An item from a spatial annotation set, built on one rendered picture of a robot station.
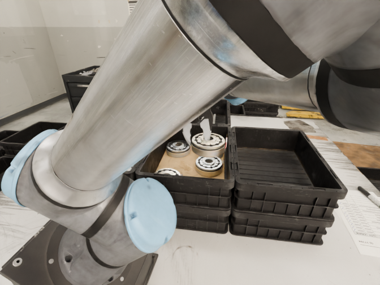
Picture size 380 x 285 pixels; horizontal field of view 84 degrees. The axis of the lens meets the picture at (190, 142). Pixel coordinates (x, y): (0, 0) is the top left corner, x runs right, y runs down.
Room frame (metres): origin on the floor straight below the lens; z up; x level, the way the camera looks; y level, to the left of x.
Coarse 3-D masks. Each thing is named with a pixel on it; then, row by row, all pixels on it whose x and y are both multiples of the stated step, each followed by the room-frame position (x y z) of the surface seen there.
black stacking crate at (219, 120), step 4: (216, 104) 1.26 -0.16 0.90; (220, 104) 1.25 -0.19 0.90; (224, 104) 1.25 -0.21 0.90; (212, 108) 1.26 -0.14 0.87; (216, 108) 1.26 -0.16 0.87; (220, 108) 1.25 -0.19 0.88; (224, 108) 1.25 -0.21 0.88; (212, 112) 1.26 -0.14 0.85; (216, 112) 1.26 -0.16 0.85; (220, 112) 1.25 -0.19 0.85; (224, 112) 1.25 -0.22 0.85; (216, 116) 1.23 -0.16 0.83; (220, 116) 1.23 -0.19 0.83; (224, 116) 1.23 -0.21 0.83; (200, 120) 1.17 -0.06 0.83; (216, 120) 1.17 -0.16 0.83; (220, 120) 1.17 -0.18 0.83; (224, 120) 1.17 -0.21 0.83
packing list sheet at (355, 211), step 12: (348, 192) 0.69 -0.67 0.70; (360, 192) 0.69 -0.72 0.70; (372, 192) 0.69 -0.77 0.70; (348, 204) 0.62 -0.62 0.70; (360, 204) 0.62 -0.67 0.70; (372, 204) 0.62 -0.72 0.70; (348, 216) 0.56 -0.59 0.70; (360, 216) 0.56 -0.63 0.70; (372, 216) 0.56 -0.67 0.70; (348, 228) 0.50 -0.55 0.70; (360, 228) 0.50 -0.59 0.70; (372, 228) 0.50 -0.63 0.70; (360, 240) 0.46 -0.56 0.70; (372, 240) 0.46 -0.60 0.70; (360, 252) 0.42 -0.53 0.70; (372, 252) 0.42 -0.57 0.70
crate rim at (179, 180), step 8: (232, 152) 0.64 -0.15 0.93; (144, 160) 0.59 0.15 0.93; (232, 160) 0.59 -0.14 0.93; (232, 168) 0.54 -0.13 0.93; (136, 176) 0.51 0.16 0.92; (144, 176) 0.51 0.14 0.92; (152, 176) 0.50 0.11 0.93; (160, 176) 0.50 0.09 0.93; (168, 176) 0.50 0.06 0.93; (176, 176) 0.50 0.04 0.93; (184, 176) 0.50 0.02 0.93; (192, 176) 0.50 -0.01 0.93; (232, 176) 0.50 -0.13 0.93; (184, 184) 0.49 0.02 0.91; (192, 184) 0.49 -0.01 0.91; (200, 184) 0.48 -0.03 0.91; (208, 184) 0.48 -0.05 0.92; (216, 184) 0.48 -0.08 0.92; (224, 184) 0.47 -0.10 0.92; (232, 184) 0.48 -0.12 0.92
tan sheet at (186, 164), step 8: (192, 152) 0.80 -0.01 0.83; (168, 160) 0.74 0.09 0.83; (176, 160) 0.74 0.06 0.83; (184, 160) 0.74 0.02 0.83; (192, 160) 0.74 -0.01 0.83; (160, 168) 0.68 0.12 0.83; (176, 168) 0.68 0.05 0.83; (184, 168) 0.68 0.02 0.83; (192, 168) 0.68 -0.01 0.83; (200, 176) 0.63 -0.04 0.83; (216, 176) 0.63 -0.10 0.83
